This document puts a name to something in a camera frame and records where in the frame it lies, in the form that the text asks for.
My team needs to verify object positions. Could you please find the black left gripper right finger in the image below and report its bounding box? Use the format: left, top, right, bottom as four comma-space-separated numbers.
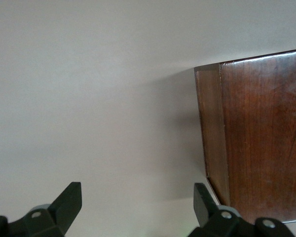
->
188, 182, 242, 237

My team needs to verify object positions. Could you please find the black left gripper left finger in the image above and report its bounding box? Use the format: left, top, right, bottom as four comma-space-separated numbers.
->
8, 182, 83, 237

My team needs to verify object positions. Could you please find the dark brown wooden cabinet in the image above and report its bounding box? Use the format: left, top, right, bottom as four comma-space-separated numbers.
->
193, 48, 296, 224

